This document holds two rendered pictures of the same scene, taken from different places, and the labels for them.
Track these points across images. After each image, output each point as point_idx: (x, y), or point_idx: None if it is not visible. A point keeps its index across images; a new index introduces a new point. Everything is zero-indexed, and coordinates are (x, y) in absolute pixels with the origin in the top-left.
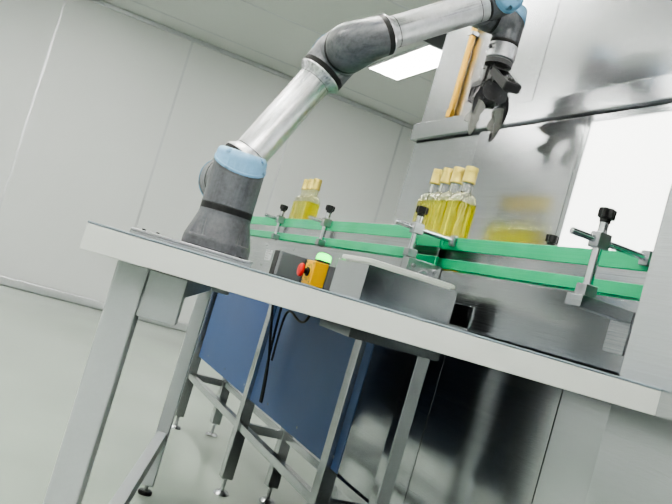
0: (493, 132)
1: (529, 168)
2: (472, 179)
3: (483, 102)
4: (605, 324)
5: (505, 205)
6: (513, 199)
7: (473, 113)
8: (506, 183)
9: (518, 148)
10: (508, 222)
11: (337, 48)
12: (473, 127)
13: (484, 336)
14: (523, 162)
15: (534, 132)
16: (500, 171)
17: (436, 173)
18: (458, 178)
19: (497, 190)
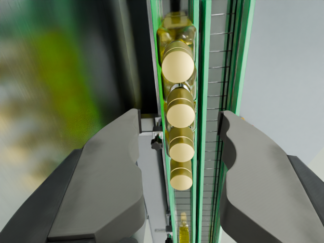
0: (131, 114)
1: (12, 2)
2: (177, 43)
3: (269, 231)
4: None
5: (86, 54)
6: (74, 33)
7: (278, 149)
8: (71, 88)
9: (4, 129)
10: (91, 21)
11: None
12: (232, 112)
13: (121, 16)
14: (17, 55)
15: None
16: (70, 139)
17: (189, 171)
18: (184, 93)
19: (86, 106)
